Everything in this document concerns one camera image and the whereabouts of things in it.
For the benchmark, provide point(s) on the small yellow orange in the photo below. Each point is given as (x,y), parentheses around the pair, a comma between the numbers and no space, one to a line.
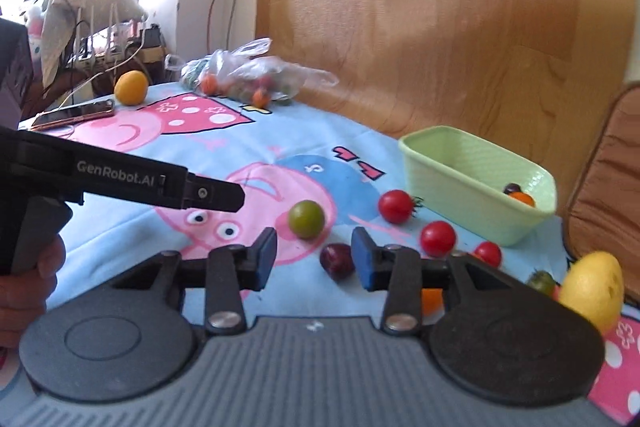
(131,88)

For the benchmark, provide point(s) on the white router with antennas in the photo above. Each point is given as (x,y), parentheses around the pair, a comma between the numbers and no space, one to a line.
(111,53)

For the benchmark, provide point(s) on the red tomato with stem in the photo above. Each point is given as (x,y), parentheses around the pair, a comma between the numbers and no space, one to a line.
(395,207)

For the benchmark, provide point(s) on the dark green tomato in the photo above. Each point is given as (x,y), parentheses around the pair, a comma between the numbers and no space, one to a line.
(541,283)

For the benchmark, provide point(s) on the smartphone with gold case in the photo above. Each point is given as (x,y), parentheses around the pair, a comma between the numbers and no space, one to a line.
(75,113)

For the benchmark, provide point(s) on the dark purple tomato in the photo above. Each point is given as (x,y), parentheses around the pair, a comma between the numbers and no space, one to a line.
(337,262)

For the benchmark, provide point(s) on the light green plastic basket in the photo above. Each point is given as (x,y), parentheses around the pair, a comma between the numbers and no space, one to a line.
(450,177)

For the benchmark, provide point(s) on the person's left hand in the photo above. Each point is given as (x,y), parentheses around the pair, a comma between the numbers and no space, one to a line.
(25,307)

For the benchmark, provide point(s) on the brown seat cushion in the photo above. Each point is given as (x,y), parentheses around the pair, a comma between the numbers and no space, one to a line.
(610,187)

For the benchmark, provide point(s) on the dark cherry tomato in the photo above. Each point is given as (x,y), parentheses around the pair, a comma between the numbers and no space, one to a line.
(511,188)

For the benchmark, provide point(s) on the large yellow orange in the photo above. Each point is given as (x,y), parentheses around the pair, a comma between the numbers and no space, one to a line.
(592,292)

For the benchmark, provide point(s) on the light green tomato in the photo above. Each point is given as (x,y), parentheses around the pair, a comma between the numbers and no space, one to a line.
(306,219)

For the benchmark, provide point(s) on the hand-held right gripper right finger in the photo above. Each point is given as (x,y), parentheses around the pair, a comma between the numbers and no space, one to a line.
(361,259)

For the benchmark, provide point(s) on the orange cherry tomato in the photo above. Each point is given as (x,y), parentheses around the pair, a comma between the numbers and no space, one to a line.
(432,302)

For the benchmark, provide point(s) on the clear plastic bag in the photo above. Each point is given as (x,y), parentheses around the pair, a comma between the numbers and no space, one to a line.
(240,69)

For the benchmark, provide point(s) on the wood pattern board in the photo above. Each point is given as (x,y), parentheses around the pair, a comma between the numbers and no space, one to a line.
(425,7)

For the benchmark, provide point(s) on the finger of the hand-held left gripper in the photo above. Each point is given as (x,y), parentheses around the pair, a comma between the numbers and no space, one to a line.
(215,194)

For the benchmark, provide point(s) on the cartoon printed blanket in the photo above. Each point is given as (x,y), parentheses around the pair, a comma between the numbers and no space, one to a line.
(300,142)

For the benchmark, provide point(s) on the pile of small tomatoes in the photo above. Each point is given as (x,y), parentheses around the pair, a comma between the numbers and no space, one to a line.
(260,97)

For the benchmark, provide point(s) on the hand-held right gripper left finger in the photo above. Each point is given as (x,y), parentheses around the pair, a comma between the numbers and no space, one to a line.
(267,259)

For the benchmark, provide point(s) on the small red cherry tomato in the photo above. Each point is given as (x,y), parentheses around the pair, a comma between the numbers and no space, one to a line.
(488,254)

